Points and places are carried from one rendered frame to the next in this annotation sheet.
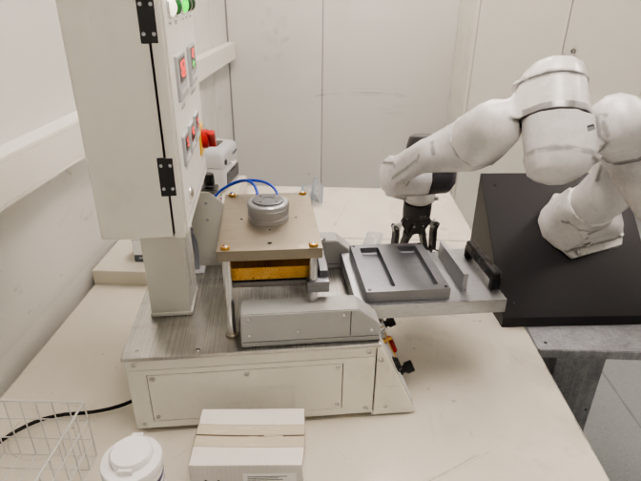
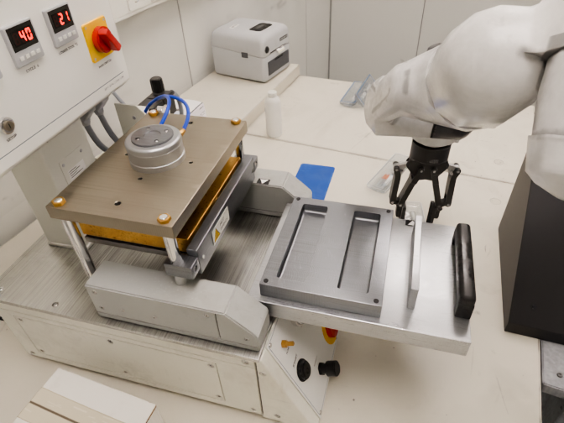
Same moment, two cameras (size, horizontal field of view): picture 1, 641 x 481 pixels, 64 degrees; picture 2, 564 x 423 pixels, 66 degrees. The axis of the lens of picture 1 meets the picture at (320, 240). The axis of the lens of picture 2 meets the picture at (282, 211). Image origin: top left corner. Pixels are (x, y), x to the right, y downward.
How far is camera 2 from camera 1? 56 cm
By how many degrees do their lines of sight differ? 24
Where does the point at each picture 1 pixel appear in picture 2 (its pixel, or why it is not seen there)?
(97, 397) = not seen: hidden behind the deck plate
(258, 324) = (107, 299)
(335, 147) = (436, 33)
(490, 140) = (471, 93)
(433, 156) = (405, 96)
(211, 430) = (47, 401)
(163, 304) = (55, 236)
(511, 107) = (532, 27)
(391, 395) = (283, 409)
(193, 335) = (66, 281)
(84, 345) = not seen: hidden behind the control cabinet
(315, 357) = (180, 348)
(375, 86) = not seen: outside the picture
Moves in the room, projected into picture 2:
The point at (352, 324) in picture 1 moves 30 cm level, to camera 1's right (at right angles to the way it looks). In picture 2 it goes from (220, 328) to (461, 408)
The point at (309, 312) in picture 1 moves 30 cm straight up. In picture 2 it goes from (162, 301) to (87, 81)
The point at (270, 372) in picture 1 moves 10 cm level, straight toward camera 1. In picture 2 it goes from (134, 347) to (96, 411)
